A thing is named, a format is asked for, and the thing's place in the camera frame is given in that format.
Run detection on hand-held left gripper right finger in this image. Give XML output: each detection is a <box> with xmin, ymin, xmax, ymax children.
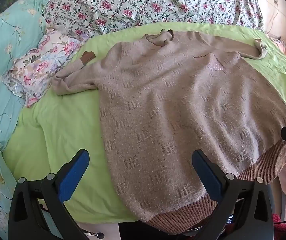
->
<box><xmin>192</xmin><ymin>149</ymin><xmax>275</xmax><ymax>240</ymax></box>

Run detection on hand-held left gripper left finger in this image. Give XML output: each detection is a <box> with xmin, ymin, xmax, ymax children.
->
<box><xmin>8</xmin><ymin>149</ymin><xmax>91</xmax><ymax>240</ymax></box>

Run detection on beige knitted sweater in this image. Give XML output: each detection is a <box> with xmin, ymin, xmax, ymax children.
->
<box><xmin>52</xmin><ymin>29</ymin><xmax>286</xmax><ymax>235</ymax></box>

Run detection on lime green bed sheet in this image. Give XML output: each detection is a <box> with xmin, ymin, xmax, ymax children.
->
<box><xmin>2</xmin><ymin>21</ymin><xmax>286</xmax><ymax>224</ymax></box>

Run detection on red knitted cloth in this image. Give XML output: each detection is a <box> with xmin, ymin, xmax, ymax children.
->
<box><xmin>272</xmin><ymin>213</ymin><xmax>286</xmax><ymax>233</ymax></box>

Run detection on pastel floral ruffled pillow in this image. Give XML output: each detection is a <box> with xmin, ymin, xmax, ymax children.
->
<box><xmin>2</xmin><ymin>27</ymin><xmax>90</xmax><ymax>108</ymax></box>

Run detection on teal floral blanket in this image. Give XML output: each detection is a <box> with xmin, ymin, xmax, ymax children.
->
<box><xmin>0</xmin><ymin>0</ymin><xmax>52</xmax><ymax>230</ymax></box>

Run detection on white pink-flowered quilt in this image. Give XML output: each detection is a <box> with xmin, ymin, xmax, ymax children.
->
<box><xmin>43</xmin><ymin>0</ymin><xmax>265</xmax><ymax>39</ymax></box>

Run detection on thin wall cable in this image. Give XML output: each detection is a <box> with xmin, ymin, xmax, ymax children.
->
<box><xmin>266</xmin><ymin>4</ymin><xmax>280</xmax><ymax>34</ymax></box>

